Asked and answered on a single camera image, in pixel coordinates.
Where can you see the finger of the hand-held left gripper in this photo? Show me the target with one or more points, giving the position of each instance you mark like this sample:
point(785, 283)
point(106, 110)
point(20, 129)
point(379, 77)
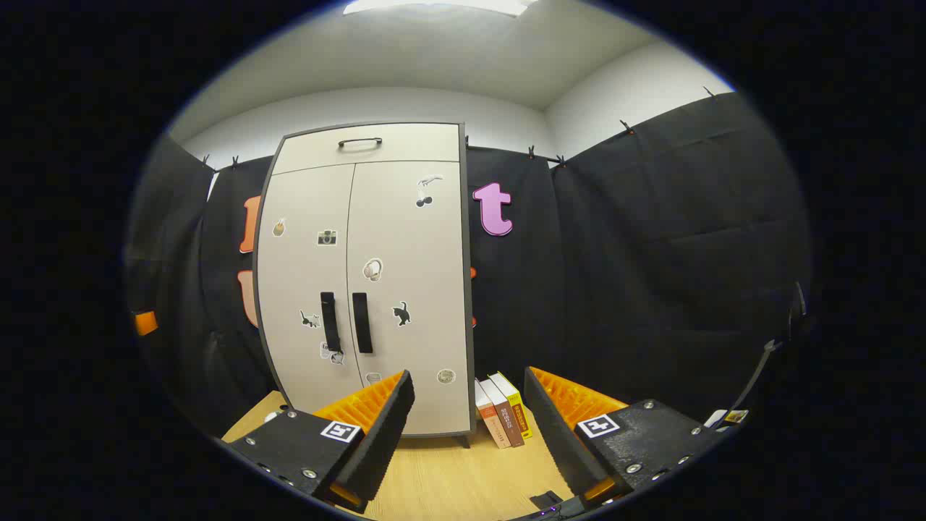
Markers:
point(145, 323)

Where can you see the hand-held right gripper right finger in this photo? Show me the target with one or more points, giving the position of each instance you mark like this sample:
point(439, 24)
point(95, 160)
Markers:
point(557, 434)

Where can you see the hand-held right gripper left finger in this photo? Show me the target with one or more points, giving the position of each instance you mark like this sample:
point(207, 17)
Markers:
point(383, 434)

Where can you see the headphone sticker cabinet door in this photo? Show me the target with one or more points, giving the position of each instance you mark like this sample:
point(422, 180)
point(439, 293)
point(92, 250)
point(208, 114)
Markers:
point(427, 289)

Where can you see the beige double-door shoe cabinet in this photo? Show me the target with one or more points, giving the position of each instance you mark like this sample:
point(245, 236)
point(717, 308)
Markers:
point(304, 155)

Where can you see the yellow book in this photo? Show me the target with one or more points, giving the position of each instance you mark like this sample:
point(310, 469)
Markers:
point(519, 412)

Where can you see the orange and white book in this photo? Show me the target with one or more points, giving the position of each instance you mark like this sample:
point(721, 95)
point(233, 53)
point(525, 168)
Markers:
point(492, 420)

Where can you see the ceiling light panel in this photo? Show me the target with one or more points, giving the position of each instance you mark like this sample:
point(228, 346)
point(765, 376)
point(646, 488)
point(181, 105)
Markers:
point(434, 6)

